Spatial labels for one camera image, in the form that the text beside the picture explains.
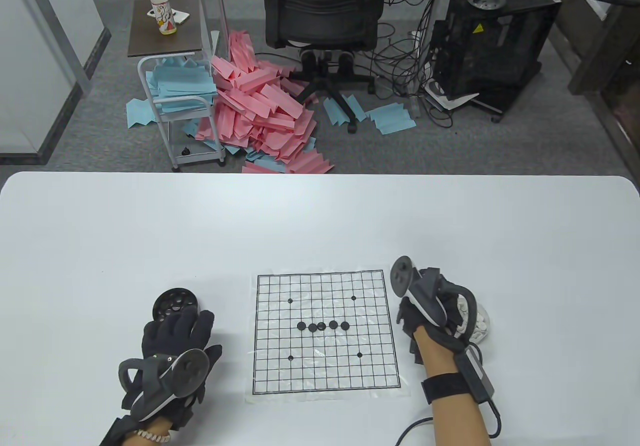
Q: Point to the person's right hand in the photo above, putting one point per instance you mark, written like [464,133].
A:
[407,316]

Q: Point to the black round container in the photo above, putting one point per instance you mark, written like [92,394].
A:
[156,311]

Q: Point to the white metal cart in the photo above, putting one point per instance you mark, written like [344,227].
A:
[171,145]

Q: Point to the person's left forearm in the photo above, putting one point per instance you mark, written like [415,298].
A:
[157,423]

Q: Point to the brown side table top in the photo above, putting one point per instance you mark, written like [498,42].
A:
[150,40]

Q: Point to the grid board sheet in plastic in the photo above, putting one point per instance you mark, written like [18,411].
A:
[320,366]

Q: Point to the black office chair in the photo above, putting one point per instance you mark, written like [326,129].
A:
[325,5]

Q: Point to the white round container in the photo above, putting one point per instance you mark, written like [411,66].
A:
[484,335]

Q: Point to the pile of pink paper sheets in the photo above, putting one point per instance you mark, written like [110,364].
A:
[250,110]

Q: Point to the person's left hand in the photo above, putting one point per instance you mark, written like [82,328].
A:
[170,331]

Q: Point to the clear drink bottle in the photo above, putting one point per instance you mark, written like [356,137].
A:
[162,10]

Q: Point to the blue paper sheet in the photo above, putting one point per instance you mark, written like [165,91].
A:
[392,118]
[137,113]
[342,108]

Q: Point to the grey hand controller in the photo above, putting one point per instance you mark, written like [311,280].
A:
[402,276]
[190,366]

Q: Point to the pile of black Go stones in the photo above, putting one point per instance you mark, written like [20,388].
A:
[175,301]

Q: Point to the black computer tower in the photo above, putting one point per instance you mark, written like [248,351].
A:
[495,50]

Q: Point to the pile of white Go stones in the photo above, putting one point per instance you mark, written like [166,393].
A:
[482,323]

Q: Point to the white paper packet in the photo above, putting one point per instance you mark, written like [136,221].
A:
[181,15]

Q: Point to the grey left hand controller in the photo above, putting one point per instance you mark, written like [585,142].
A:
[190,366]

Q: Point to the grey right hand controller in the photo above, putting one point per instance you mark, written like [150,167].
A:
[402,276]

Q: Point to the white papers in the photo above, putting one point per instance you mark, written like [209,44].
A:
[457,100]

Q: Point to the stack of blue paper sheets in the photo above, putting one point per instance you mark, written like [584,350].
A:
[180,85]

